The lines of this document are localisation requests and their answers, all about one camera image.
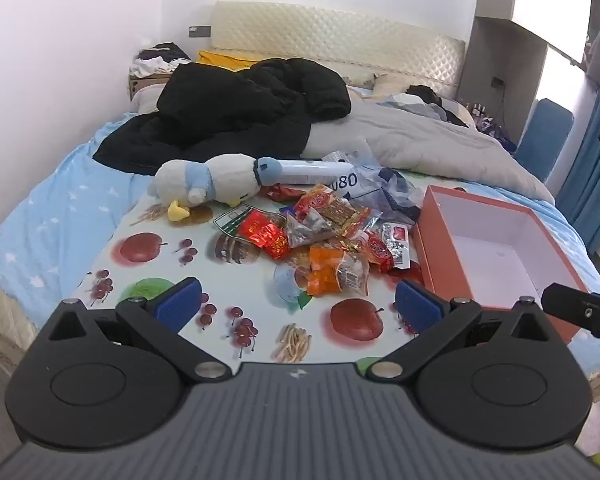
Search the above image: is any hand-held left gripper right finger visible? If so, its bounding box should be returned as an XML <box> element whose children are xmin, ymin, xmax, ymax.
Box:
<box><xmin>369</xmin><ymin>280</ymin><xmax>568</xmax><ymax>381</ymax></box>

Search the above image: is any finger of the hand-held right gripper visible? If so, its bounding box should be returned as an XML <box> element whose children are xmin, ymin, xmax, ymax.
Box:
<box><xmin>540</xmin><ymin>282</ymin><xmax>600</xmax><ymax>353</ymax></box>

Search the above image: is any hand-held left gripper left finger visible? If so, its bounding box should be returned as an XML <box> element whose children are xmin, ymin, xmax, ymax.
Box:
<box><xmin>42</xmin><ymin>277</ymin><xmax>233</xmax><ymax>382</ymax></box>

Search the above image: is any orange cardboard box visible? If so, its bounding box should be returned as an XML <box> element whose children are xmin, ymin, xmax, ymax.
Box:
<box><xmin>411</xmin><ymin>185</ymin><xmax>593</xmax><ymax>346</ymax></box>

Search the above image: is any orange snack packet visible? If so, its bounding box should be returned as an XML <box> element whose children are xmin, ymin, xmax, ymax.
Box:
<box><xmin>307</xmin><ymin>244</ymin><xmax>348</xmax><ymax>297</ymax></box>

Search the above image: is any pile of mixed snack packets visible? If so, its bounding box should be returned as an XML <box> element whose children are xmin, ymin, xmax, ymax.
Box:
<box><xmin>215</xmin><ymin>182</ymin><xmax>413</xmax><ymax>298</ymax></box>

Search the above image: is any red foil snack packet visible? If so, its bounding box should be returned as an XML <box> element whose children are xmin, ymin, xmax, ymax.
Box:
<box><xmin>237</xmin><ymin>210</ymin><xmax>289</xmax><ymax>261</ymax></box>

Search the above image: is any clear dark snack packet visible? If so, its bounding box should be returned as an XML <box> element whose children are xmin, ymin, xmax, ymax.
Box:
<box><xmin>285</xmin><ymin>208</ymin><xmax>338</xmax><ymax>249</ymax></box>

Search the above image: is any fruit-print mat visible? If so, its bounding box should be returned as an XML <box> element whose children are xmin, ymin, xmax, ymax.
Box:
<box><xmin>75</xmin><ymin>167</ymin><xmax>600</xmax><ymax>378</ymax></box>

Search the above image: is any clear blue-print plastic bag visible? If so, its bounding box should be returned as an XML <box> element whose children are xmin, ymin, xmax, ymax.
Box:
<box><xmin>322</xmin><ymin>137</ymin><xmax>423</xmax><ymax>226</ymax></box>

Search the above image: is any blue curtain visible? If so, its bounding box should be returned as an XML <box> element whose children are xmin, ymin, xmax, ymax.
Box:
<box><xmin>555</xmin><ymin>87</ymin><xmax>600</xmax><ymax>256</ymax></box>

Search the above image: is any white and blue plush duck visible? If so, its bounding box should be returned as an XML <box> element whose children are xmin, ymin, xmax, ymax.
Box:
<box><xmin>147</xmin><ymin>154</ymin><xmax>283</xmax><ymax>222</ymax></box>

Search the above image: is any grey duvet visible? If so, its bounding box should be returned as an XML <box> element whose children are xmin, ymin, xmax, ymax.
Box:
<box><xmin>300</xmin><ymin>95</ymin><xmax>556</xmax><ymax>206</ymax></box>

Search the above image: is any white tube bottle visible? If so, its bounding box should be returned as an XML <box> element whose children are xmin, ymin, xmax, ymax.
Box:
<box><xmin>277</xmin><ymin>159</ymin><xmax>356</xmax><ymax>186</ymax></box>

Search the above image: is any blue chair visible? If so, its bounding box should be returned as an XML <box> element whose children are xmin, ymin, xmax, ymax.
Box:
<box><xmin>515</xmin><ymin>97</ymin><xmax>576</xmax><ymax>186</ymax></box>

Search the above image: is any black puffer jacket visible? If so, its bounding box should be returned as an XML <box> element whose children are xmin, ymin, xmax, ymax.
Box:
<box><xmin>92</xmin><ymin>57</ymin><xmax>353</xmax><ymax>177</ymax></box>

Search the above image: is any dark cloth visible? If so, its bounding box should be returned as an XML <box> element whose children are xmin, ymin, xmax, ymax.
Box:
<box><xmin>405</xmin><ymin>85</ymin><xmax>473</xmax><ymax>128</ymax></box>

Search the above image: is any pink pillow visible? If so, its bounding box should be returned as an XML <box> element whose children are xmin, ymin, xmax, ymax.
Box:
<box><xmin>372</xmin><ymin>74</ymin><xmax>411</xmax><ymax>98</ymax></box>

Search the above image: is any wooden nightstand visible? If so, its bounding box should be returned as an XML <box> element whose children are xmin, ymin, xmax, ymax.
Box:
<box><xmin>127</xmin><ymin>72</ymin><xmax>173</xmax><ymax>103</ymax></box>

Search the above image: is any pile of folded clothes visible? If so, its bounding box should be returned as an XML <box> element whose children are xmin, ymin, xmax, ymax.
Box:
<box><xmin>130</xmin><ymin>42</ymin><xmax>193</xmax><ymax>78</ymax></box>

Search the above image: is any yellow pillow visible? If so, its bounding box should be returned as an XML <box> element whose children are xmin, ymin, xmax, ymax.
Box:
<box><xmin>196</xmin><ymin>49</ymin><xmax>261</xmax><ymax>70</ymax></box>

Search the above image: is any grey cabinet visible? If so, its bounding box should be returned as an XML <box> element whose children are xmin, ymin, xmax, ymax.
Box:
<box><xmin>457</xmin><ymin>0</ymin><xmax>593</xmax><ymax>146</ymax></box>

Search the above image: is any cream quilted headboard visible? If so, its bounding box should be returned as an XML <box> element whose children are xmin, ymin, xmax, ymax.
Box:
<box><xmin>210</xmin><ymin>1</ymin><xmax>467</xmax><ymax>98</ymax></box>

